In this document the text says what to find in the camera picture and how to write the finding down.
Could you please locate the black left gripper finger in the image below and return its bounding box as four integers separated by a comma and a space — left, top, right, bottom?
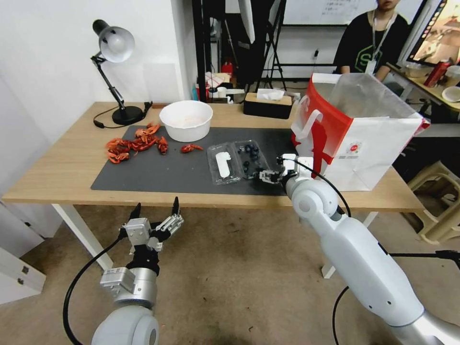
122, 202, 143, 230
157, 196, 185, 240

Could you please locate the white drawer cabinet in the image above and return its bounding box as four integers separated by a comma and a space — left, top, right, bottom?
0, 199, 65, 307

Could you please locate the beige plastic stool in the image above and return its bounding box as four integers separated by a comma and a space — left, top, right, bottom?
407, 159, 460, 246

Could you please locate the white label in container lid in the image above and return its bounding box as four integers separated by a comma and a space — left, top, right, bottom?
214, 151, 233, 178

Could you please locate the black floor cable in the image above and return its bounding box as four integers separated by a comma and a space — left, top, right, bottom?
389, 249, 460, 269

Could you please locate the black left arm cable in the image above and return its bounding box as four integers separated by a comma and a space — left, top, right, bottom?
62, 228, 134, 345

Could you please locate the white round bowl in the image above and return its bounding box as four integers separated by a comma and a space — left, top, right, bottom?
159, 100, 214, 142

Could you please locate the clear plastic takeout container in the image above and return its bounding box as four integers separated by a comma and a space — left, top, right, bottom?
207, 140, 271, 187

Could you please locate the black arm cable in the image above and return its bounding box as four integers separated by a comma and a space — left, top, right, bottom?
276, 154, 352, 218
62, 228, 134, 345

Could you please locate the white and red takeout bag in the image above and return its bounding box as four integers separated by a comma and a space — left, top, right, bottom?
290, 72, 432, 192

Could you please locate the pale drink cup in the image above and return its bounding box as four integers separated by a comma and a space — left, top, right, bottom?
445, 65, 460, 88

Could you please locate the black folding stand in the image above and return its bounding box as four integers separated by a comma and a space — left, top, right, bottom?
261, 0, 289, 91

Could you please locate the black lamp cord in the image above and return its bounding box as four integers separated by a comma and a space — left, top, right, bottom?
93, 102, 154, 130

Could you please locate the black desk lamp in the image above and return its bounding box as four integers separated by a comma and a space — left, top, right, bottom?
90, 18, 145, 127

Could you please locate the dark grey table mat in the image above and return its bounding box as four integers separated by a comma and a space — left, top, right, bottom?
90, 125, 299, 197

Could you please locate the computer monitor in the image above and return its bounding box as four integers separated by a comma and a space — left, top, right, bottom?
405, 0, 460, 68

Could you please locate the person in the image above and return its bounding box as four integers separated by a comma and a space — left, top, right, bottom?
333, 0, 411, 81

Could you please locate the whiteboard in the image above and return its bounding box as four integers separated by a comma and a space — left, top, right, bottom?
283, 0, 429, 26

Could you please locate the black tissue box wooden lid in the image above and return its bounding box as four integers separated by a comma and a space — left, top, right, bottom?
242, 91, 294, 120

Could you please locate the black metal shelf frame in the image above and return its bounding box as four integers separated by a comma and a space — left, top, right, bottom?
192, 0, 226, 104

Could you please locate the white paper plate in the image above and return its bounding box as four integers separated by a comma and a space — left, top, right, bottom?
441, 86, 460, 105

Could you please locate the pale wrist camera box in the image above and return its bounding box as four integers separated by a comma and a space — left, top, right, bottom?
123, 217, 152, 253
282, 153, 314, 179

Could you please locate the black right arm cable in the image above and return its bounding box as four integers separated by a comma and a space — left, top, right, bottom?
276, 154, 352, 218

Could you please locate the red drink can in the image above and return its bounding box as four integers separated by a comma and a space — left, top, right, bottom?
424, 60, 452, 88

